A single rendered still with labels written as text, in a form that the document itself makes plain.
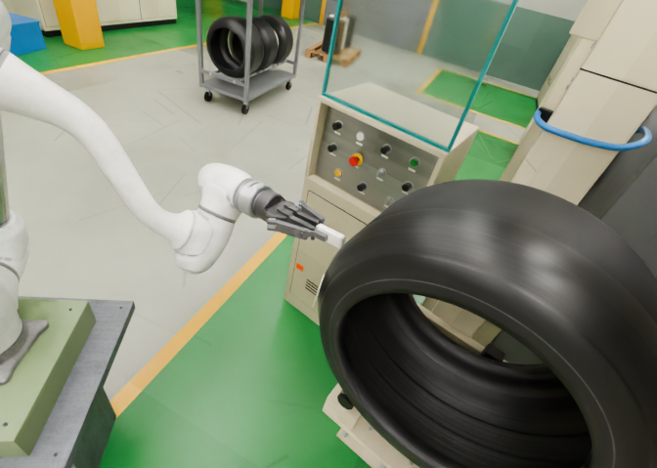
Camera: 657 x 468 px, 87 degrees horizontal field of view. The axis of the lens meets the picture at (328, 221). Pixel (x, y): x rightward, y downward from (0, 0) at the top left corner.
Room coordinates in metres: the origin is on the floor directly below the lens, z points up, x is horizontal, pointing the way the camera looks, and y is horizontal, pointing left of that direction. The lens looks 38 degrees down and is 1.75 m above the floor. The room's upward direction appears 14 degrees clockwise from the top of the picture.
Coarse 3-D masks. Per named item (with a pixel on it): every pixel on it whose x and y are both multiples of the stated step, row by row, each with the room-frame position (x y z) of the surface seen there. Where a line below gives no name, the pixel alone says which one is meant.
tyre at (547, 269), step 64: (448, 192) 0.54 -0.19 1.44; (512, 192) 0.53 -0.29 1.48; (384, 256) 0.41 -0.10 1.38; (448, 256) 0.38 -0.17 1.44; (512, 256) 0.36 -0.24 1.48; (576, 256) 0.38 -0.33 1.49; (320, 320) 0.44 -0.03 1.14; (384, 320) 0.61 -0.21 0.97; (512, 320) 0.31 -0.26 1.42; (576, 320) 0.30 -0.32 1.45; (640, 320) 0.32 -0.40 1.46; (384, 384) 0.46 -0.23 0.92; (448, 384) 0.50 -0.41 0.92; (512, 384) 0.49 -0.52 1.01; (576, 384) 0.26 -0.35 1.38; (640, 384) 0.26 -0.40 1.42; (448, 448) 0.34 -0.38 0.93; (512, 448) 0.35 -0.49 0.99; (576, 448) 0.33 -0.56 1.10; (640, 448) 0.22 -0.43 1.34
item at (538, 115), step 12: (540, 108) 0.75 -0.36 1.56; (540, 120) 0.69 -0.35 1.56; (552, 132) 0.67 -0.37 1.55; (564, 132) 0.66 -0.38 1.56; (636, 132) 0.74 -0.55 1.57; (648, 132) 0.67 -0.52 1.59; (588, 144) 0.64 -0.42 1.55; (600, 144) 0.63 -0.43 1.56; (612, 144) 0.63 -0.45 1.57; (624, 144) 0.63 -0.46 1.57; (636, 144) 0.62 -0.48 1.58
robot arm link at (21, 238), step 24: (0, 0) 0.70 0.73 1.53; (0, 24) 0.64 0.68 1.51; (0, 120) 0.63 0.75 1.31; (0, 144) 0.61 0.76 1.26; (0, 168) 0.60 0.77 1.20; (0, 192) 0.58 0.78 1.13; (0, 216) 0.57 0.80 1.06; (0, 240) 0.54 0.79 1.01; (24, 240) 0.60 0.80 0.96; (0, 264) 0.51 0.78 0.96; (24, 264) 0.57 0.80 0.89
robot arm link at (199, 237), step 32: (0, 64) 0.51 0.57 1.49; (0, 96) 0.49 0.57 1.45; (32, 96) 0.52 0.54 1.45; (64, 96) 0.56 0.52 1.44; (64, 128) 0.55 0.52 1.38; (96, 128) 0.57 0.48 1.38; (96, 160) 0.56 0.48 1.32; (128, 160) 0.59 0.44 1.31; (128, 192) 0.56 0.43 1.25; (160, 224) 0.57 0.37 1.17; (192, 224) 0.60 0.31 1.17; (224, 224) 0.64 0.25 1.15; (192, 256) 0.57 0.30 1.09
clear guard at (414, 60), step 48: (384, 0) 1.30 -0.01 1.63; (432, 0) 1.23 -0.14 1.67; (480, 0) 1.17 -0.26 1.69; (336, 48) 1.37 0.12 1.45; (384, 48) 1.28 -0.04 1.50; (432, 48) 1.21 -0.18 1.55; (480, 48) 1.14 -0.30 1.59; (336, 96) 1.35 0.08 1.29; (384, 96) 1.26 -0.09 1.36; (432, 96) 1.18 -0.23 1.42; (432, 144) 1.15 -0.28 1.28
